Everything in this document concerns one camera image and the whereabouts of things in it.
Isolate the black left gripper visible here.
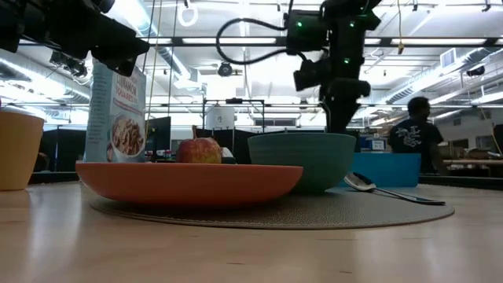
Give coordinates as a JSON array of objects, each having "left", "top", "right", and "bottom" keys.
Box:
[{"left": 0, "top": 0, "right": 150, "bottom": 78}]

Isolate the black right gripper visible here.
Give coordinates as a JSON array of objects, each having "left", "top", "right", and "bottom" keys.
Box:
[{"left": 320, "top": 77, "right": 371, "bottom": 134}]

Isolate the cinnamon squares cereal box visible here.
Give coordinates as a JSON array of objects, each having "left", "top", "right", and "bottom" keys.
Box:
[{"left": 83, "top": 62, "right": 147, "bottom": 164}]

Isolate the green ribbed bowl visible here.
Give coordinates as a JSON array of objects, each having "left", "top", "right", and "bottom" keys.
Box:
[{"left": 247, "top": 132, "right": 357, "bottom": 194}]

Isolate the silver metal spoon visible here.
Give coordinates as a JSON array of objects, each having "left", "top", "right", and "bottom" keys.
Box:
[{"left": 343, "top": 171, "right": 446, "bottom": 206}]

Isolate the red yellow apple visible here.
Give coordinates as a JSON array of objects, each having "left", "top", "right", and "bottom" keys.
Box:
[{"left": 175, "top": 125, "right": 223, "bottom": 164}]

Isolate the yellow-orange plastic cup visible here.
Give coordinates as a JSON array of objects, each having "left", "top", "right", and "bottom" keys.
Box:
[{"left": 0, "top": 108, "right": 45, "bottom": 192}]

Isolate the orange-red plate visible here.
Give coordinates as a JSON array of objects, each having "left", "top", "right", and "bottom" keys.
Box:
[{"left": 75, "top": 162, "right": 304, "bottom": 208}]

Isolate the black ceiling spotlight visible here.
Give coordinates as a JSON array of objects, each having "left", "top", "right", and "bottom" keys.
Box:
[{"left": 49, "top": 50, "right": 90, "bottom": 79}]

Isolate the blue white box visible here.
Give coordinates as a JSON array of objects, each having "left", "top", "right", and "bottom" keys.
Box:
[{"left": 361, "top": 137, "right": 386, "bottom": 153}]

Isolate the blue rectangular container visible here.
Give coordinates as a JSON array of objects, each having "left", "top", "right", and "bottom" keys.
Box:
[{"left": 341, "top": 153, "right": 421, "bottom": 188}]

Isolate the person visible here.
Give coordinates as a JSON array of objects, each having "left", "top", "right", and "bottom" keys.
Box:
[{"left": 387, "top": 96, "right": 449, "bottom": 176}]

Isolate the black computer monitor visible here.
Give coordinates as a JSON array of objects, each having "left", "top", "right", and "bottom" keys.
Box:
[{"left": 145, "top": 116, "right": 172, "bottom": 162}]

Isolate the round grey woven placemat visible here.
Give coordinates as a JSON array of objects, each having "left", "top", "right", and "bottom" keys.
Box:
[{"left": 89, "top": 184, "right": 456, "bottom": 230}]

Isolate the white air vent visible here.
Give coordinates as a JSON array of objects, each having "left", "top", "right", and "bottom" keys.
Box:
[{"left": 439, "top": 47, "right": 457, "bottom": 68}]

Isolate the wooden workbench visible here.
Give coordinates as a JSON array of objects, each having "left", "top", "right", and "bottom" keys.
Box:
[{"left": 443, "top": 158, "right": 503, "bottom": 166}]

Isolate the black overhead frame bar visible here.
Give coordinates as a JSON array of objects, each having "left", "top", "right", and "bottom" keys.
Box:
[{"left": 137, "top": 36, "right": 503, "bottom": 48}]

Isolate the white hanging ring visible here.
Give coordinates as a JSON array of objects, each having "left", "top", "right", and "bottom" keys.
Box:
[{"left": 176, "top": 2, "right": 200, "bottom": 28}]

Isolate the yellow hanging cord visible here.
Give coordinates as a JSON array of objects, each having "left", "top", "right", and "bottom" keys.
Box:
[{"left": 396, "top": 0, "right": 406, "bottom": 55}]

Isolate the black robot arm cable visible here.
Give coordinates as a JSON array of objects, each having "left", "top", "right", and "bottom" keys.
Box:
[{"left": 215, "top": 17, "right": 307, "bottom": 66}]

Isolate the black metal stand frame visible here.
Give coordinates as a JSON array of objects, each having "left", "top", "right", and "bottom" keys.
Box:
[{"left": 202, "top": 97, "right": 266, "bottom": 137}]

